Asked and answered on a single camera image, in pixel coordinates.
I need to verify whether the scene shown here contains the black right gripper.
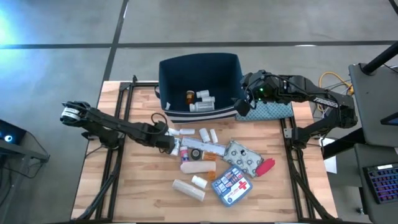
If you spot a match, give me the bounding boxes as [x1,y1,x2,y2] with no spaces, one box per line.
[233,69,282,118]

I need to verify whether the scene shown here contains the red plastic item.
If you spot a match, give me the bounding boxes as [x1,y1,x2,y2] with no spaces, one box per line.
[255,158,276,177]

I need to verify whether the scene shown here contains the blue patterned cloth pouch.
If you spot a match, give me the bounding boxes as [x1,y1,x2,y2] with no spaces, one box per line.
[236,101,294,123]

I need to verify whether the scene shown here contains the black pole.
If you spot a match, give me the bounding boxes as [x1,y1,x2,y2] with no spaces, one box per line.
[361,42,398,76]

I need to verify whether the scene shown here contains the yellow cable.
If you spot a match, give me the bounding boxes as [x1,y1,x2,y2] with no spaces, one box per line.
[317,71,354,113]

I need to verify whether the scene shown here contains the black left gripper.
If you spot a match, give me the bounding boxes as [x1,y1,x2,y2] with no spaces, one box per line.
[141,121,177,156]

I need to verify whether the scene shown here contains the backlit black keyboard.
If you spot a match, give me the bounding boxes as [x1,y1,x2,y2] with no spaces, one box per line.
[363,162,398,205]

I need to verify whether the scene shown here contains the long white grey box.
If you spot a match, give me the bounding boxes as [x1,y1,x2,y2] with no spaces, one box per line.
[180,136,227,157]

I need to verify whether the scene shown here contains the grey circle-patterned pouch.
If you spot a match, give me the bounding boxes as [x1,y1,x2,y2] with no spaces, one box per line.
[223,139,264,178]

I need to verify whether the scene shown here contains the large white supplement bottle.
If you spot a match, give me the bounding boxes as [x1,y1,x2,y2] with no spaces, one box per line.
[189,101,216,113]

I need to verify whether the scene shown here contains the black desk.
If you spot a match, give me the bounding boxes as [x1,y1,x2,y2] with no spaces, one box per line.
[348,63,398,147]

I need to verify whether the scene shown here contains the black monitor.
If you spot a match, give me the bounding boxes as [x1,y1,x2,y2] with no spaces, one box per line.
[380,111,398,127]

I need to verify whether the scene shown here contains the white paper sheet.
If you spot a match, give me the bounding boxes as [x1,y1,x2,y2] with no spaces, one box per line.
[319,138,338,175]

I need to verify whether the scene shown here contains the black metal stand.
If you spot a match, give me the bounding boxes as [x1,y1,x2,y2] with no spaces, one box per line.
[0,130,51,179]

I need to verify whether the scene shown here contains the black device, blue light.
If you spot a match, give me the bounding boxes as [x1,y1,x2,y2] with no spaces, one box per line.
[0,119,27,146]

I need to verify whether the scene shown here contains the pink bottle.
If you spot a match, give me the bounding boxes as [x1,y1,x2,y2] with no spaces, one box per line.
[180,146,190,164]

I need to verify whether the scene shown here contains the navy fabric basket, white stripes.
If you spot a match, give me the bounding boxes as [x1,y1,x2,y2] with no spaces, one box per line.
[158,52,249,124]

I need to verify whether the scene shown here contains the blue first aid kit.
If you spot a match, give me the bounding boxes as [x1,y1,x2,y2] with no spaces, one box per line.
[211,165,254,208]

